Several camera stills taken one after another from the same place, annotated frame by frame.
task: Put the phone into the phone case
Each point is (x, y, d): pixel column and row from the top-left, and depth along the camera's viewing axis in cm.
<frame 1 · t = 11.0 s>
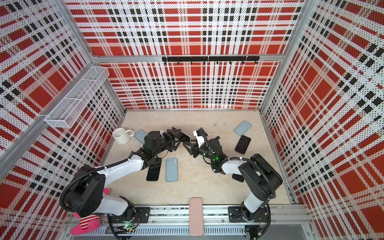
left hand: (182, 135, 83), fingers open
right hand: (185, 144, 82), fingers open
white ceramic mug: (121, 136, 100), point 7 cm above the table
blue case near mug: (140, 135, 109), on the table
light blue cased phone: (171, 170, 93), on the table
blue case far right: (242, 127, 116), on the table
black phone right rear: (242, 144, 100), point 3 cm above the table

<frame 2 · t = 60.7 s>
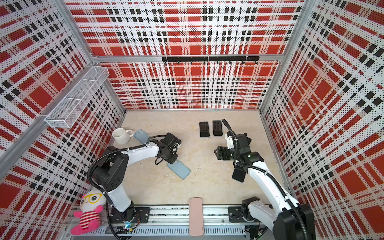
left hand: (171, 160, 93), fingers closed
right hand: (221, 152, 81), fingers open
light blue cased phone: (179, 168, 93), on the table
black phone centre left: (204, 128, 118), on the table
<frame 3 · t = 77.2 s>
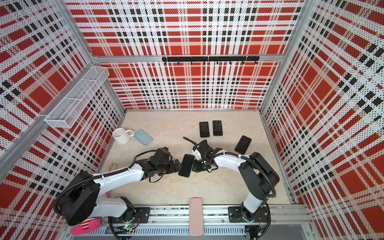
left hand: (176, 170, 86), fingers open
right hand: (195, 170, 86), fingers closed
black phone right front: (186, 163, 93), point 2 cm above the table
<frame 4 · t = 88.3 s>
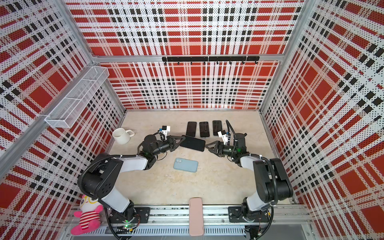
left hand: (185, 140, 82), fingers closed
right hand: (207, 149, 83), fingers open
blue case near mug: (186, 164, 95), on the table
black phone right rear: (193, 143, 85), point 16 cm above the table
